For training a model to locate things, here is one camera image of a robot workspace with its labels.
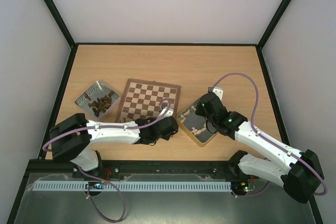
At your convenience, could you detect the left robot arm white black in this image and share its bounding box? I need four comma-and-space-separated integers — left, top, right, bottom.
43, 111, 179, 172

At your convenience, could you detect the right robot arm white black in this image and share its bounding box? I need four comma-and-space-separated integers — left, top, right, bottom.
195, 92, 324, 204

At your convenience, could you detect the gold tin with light pieces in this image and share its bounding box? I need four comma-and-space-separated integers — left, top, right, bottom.
177, 99, 218, 147

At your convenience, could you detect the wooden chess board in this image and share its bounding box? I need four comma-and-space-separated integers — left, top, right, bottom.
116, 79, 181, 123

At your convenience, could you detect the silver tin with dark pieces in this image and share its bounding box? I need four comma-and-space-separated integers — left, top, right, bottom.
74, 80, 121, 120

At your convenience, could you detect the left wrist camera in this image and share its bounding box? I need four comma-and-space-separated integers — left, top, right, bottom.
159, 108, 174, 118

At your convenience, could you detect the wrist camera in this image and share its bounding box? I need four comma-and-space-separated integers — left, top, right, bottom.
159, 108, 174, 118
212, 86, 224, 100

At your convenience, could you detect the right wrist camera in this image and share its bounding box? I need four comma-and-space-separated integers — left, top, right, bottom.
212, 86, 224, 100

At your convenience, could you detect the light blue cable duct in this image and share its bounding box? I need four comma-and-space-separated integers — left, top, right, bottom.
33, 180, 232, 192

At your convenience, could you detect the purple cable loop front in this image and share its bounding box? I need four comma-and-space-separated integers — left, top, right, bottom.
78, 168, 127, 222

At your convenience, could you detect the black aluminium frame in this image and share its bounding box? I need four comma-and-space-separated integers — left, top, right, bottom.
5, 0, 325, 224

